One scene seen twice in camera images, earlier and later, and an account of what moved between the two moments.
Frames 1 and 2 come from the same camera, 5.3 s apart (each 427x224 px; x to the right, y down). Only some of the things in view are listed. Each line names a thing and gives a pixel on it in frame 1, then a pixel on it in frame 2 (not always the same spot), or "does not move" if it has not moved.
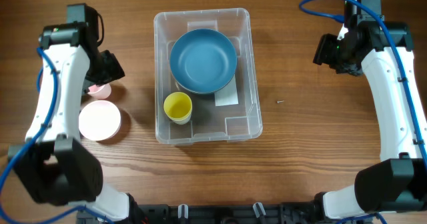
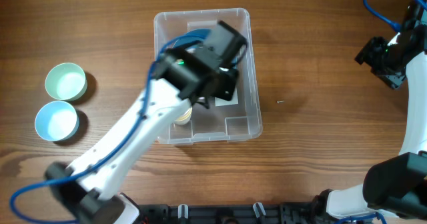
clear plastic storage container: (209, 124) does not move
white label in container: (227, 95) does not move
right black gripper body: (323, 51) to (389, 79)
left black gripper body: (111, 68) to (225, 88)
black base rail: (218, 213) does not move
